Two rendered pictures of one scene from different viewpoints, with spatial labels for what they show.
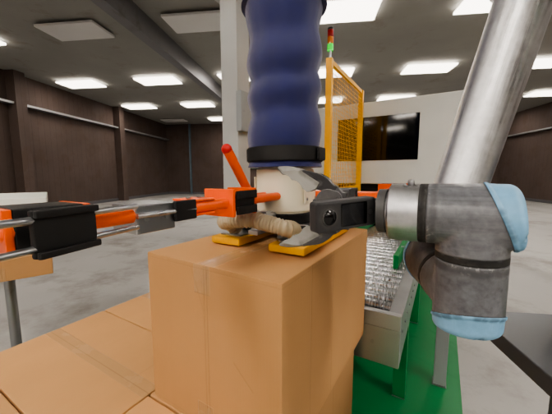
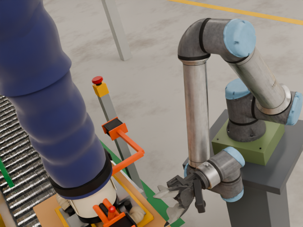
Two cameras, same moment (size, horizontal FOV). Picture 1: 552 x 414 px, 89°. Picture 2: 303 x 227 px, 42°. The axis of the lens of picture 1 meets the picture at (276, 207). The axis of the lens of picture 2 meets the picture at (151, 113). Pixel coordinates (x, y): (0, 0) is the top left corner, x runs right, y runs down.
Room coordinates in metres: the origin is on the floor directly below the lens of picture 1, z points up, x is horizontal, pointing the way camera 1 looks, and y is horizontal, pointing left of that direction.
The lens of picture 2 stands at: (-0.09, 0.73, 2.07)
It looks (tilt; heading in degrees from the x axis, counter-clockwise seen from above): 32 degrees down; 306
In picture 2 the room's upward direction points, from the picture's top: 17 degrees counter-clockwise
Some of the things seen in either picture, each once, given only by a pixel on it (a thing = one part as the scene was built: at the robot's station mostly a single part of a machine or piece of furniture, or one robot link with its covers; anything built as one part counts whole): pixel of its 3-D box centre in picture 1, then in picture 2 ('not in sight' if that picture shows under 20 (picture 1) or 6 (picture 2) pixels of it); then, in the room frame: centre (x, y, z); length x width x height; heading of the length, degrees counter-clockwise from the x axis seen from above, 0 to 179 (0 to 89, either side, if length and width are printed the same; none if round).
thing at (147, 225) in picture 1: (144, 215); not in sight; (0.45, 0.21, 1.07); 0.07 x 0.07 x 0.04; 59
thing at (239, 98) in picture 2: not in sight; (244, 99); (0.48, -0.78, 1.02); 0.17 x 0.15 x 0.18; 170
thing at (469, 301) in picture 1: (464, 288); (227, 183); (0.41, -0.29, 0.97); 0.12 x 0.09 x 0.12; 170
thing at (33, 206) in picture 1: (39, 224); not in sight; (0.34, 0.29, 1.08); 0.08 x 0.07 x 0.05; 149
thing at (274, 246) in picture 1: (314, 231); (120, 197); (0.80, -0.11, 0.98); 0.34 x 0.10 x 0.05; 149
